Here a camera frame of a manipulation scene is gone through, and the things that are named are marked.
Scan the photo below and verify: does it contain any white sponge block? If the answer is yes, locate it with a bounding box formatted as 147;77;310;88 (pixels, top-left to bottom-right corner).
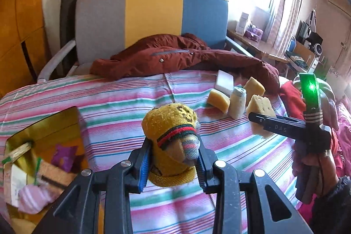
215;70;234;92

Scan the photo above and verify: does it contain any purple cloth piece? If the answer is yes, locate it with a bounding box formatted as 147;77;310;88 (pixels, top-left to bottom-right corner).
52;143;79;173

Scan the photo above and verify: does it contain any pink cloth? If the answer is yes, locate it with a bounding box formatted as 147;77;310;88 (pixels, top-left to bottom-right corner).
329;97;351;169

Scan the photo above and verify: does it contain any purple tissue box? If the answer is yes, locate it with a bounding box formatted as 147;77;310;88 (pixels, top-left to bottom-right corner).
245;24;264;41

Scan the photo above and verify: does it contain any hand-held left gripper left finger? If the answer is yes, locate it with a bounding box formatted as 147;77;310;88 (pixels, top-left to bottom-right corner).
31;141;152;234

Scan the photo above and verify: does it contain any yellow knitted sock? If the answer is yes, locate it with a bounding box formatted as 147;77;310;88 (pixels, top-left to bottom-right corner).
141;103;201;187

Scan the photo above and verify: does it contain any white plastic bottle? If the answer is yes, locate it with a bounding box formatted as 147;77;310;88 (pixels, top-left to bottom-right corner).
229;87;246;118

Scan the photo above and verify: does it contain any person's right hand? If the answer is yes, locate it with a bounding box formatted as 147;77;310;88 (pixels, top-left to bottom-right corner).
292;150;340;196

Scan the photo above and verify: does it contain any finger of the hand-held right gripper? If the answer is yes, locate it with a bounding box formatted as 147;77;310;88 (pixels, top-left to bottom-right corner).
248;112;306;138

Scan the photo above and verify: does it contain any yellow sponge piece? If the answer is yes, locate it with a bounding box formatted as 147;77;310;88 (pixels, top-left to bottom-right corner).
246;94;277;139
207;89;231;114
244;77;266;99

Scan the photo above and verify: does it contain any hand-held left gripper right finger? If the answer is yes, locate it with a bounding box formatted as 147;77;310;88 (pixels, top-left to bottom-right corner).
193;135;314;234

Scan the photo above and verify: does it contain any reddish brown jacket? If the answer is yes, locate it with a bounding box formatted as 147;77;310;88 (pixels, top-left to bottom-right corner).
90;33;280;96

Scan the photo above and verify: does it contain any black rolled mat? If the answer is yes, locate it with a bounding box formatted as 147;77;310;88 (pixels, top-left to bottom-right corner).
60;0;83;78

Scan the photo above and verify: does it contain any gold rectangular box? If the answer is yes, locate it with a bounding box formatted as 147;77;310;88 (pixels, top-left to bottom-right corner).
2;106;91;234

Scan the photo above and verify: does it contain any black speaker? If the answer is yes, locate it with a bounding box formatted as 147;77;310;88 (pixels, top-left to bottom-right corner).
306;31;323;55

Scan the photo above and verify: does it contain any orange wooden wardrobe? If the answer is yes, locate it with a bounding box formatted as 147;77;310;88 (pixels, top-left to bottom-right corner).
0;0;52;99

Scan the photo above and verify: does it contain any white box stack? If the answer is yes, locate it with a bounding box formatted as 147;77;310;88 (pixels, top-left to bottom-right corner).
235;13;249;35

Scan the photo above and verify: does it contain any thin green stick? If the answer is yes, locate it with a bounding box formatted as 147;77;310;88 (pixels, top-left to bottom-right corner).
35;158;42;186

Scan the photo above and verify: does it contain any red cloth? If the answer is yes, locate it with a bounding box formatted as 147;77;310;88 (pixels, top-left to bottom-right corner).
280;80;306;121

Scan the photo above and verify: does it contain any pink striped sock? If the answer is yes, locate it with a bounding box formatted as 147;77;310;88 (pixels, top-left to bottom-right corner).
18;183;59;214

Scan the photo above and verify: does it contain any wooden desk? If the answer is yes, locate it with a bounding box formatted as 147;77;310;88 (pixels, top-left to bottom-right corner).
227;28;290;64

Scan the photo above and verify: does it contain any striped bed sheet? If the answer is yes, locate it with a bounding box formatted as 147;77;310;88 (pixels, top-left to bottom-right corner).
0;70;305;234

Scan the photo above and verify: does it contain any green and white carton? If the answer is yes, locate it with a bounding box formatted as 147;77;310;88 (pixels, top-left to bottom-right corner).
2;141;33;166

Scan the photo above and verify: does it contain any brown cork mat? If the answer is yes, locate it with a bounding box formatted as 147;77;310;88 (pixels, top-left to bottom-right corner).
36;163;80;191

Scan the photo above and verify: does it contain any grey yellow blue chair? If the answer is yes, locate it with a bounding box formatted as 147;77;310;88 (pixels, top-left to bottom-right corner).
37;0;254;84

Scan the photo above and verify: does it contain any wooden headboard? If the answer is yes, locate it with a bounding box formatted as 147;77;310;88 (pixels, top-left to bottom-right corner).
285;41;316;70

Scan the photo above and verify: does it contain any white printed carton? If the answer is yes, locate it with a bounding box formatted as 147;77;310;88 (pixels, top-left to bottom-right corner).
4;163;36;207

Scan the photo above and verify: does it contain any person's right forearm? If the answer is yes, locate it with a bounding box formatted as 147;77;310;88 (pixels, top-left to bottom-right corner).
310;176;351;234

